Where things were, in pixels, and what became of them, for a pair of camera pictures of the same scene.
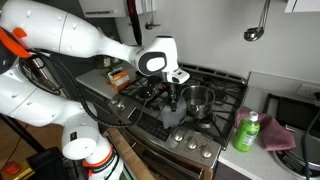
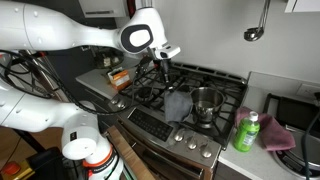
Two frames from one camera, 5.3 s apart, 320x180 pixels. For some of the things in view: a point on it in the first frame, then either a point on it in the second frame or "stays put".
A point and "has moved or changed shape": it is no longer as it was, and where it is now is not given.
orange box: [119, 78] stays put
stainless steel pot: [198, 100] has moved or changed shape
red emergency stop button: [12, 168] stays put
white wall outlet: [307, 90] stays put
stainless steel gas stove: [178, 131] stays put
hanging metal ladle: [254, 33] stays put
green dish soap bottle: [246, 132] stays put
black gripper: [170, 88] -> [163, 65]
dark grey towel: [174, 118] has moved or changed shape
